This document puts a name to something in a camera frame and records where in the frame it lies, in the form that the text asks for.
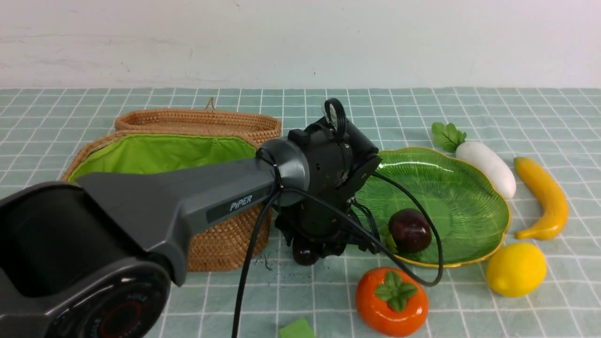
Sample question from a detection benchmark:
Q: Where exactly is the purple toy mangosteen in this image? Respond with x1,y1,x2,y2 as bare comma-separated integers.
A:
385,209,432,254

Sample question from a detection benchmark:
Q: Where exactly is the white toy radish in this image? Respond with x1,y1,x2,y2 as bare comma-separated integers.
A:
430,122,516,200

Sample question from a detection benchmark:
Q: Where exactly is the woven wicker basket lid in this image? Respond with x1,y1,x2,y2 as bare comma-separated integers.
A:
114,98,282,145

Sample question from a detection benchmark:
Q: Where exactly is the yellow toy banana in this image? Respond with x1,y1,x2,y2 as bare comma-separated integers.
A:
513,157,569,240

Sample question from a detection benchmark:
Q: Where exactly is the green checkered tablecloth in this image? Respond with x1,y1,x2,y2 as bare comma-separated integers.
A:
0,87,601,338

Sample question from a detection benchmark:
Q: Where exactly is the woven wicker basket green lining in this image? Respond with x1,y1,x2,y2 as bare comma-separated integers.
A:
62,131,262,272

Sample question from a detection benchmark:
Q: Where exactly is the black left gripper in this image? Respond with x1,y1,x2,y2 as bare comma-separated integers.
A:
275,188,381,258

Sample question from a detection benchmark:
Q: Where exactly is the green foam cube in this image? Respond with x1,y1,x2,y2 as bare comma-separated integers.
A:
278,317,316,338

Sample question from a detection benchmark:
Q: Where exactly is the dark purple toy eggplant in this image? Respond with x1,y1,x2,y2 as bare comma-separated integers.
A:
292,236,323,267

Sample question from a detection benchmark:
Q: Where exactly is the yellow toy lemon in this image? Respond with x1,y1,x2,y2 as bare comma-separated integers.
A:
485,242,547,298

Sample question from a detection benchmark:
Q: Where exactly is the green leaf-shaped glass plate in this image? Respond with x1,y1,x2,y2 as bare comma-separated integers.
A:
355,147,511,268

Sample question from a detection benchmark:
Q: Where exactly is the orange toy persimmon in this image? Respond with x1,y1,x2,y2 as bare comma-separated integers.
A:
355,267,429,338

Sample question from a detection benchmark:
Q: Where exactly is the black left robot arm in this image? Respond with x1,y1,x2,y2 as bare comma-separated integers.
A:
1,118,381,338

